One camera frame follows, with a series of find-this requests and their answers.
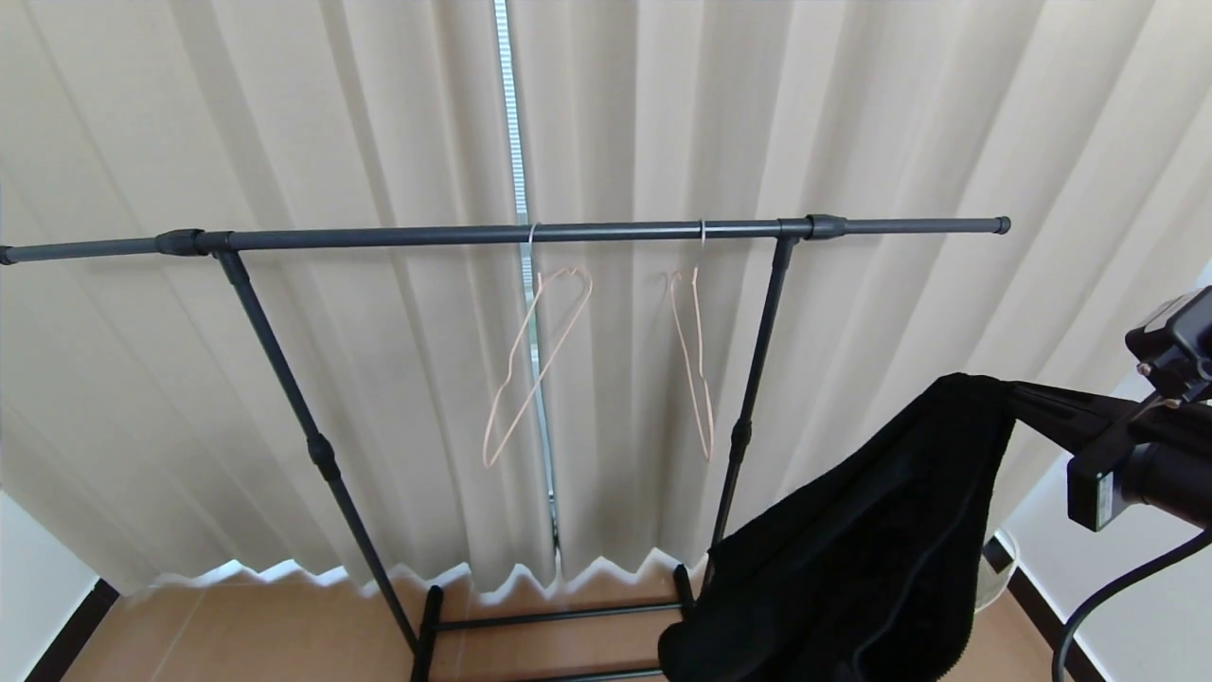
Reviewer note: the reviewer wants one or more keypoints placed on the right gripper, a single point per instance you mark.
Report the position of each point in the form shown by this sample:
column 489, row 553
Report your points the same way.
column 1165, row 474

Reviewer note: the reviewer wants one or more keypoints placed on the black shorts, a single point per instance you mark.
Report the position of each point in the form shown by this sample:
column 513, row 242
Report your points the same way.
column 852, row 549

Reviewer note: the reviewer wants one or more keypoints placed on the pink clothes hanger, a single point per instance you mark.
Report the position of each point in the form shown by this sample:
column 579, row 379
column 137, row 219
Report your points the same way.
column 531, row 251
column 703, row 244

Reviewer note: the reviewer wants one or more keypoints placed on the white laundry basket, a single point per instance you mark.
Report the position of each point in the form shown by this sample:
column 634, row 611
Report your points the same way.
column 1000, row 573

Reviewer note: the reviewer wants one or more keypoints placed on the black clothes rack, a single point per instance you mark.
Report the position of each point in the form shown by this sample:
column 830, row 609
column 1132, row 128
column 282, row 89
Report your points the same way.
column 473, row 233

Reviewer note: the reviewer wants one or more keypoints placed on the beige curtain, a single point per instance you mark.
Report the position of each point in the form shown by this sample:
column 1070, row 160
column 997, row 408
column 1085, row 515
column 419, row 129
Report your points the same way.
column 284, row 114

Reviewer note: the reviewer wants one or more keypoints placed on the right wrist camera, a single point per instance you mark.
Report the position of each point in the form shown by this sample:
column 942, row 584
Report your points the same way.
column 1179, row 332

